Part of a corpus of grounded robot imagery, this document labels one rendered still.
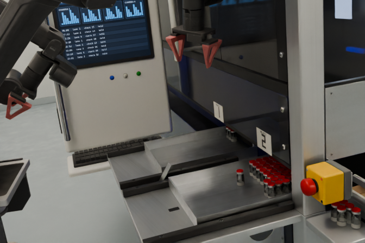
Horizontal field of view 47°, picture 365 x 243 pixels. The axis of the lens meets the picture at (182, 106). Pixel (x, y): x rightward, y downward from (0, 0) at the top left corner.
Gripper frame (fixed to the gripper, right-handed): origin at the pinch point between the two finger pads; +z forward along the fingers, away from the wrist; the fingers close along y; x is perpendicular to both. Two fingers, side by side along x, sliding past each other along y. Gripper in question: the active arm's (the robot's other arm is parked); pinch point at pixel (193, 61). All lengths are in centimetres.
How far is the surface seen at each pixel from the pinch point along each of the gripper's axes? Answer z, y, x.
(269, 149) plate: 23.2, -21.7, -5.5
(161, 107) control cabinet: 44, 51, -46
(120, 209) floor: 152, 117, -76
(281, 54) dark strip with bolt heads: -5.6, -23.9, -2.8
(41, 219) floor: 157, 158, -40
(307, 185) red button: 19.1, -38.4, 10.3
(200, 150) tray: 41.9, 11.4, -20.7
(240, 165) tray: 36.0, -9.8, -12.2
